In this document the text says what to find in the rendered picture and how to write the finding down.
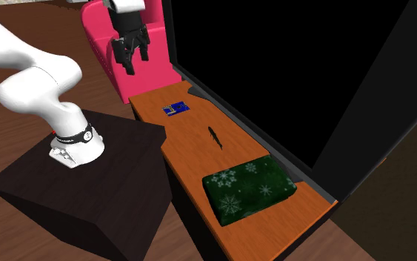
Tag pink armchair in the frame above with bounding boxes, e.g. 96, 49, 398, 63
80, 0, 183, 105

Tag blue circuit board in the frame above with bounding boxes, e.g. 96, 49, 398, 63
161, 101, 191, 117

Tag dark wooden robot stand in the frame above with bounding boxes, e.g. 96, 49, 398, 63
0, 109, 173, 261

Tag black pen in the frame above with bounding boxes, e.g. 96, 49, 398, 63
207, 125, 224, 151

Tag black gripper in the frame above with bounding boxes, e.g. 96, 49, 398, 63
107, 7, 151, 76

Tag green snowflake gift box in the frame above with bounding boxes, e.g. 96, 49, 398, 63
201, 154, 298, 227

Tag large black television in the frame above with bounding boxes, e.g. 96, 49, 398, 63
161, 0, 417, 203

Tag orange wooden tv stand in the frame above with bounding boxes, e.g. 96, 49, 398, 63
128, 80, 339, 261

